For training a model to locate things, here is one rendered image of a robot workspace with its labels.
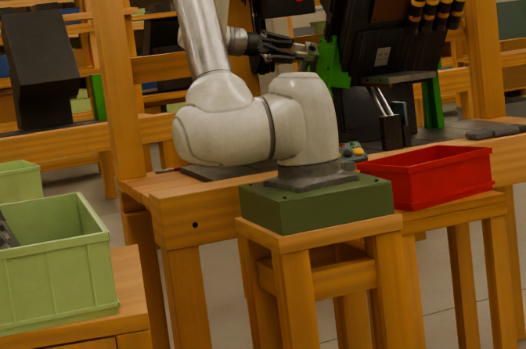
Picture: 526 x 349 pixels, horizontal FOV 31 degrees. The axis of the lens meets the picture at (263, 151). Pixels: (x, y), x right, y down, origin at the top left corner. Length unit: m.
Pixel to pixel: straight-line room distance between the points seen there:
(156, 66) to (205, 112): 1.11
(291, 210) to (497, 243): 0.73
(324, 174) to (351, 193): 0.09
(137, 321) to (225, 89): 0.60
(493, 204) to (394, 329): 0.52
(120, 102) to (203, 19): 0.91
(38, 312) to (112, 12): 1.46
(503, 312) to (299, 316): 0.73
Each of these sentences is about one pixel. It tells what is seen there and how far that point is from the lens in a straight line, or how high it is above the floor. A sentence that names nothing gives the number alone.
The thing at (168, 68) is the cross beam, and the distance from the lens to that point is 3.32.
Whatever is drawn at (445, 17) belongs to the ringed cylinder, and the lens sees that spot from 3.01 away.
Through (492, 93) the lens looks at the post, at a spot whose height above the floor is 0.97.
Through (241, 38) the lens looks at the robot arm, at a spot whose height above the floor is 1.30.
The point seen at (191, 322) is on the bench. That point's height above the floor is 0.54.
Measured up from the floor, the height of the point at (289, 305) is 0.69.
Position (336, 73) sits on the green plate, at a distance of 3.03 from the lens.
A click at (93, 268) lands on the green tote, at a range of 1.96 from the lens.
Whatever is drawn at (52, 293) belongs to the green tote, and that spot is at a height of 0.86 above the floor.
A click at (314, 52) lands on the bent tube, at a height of 1.23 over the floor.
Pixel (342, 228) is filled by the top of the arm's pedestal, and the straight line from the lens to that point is 2.24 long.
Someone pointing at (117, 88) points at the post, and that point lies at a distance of 3.20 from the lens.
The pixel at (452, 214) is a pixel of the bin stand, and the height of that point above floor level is 0.77.
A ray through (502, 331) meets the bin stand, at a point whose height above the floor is 0.42.
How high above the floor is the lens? 1.33
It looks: 7 degrees down
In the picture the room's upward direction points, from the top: 7 degrees counter-clockwise
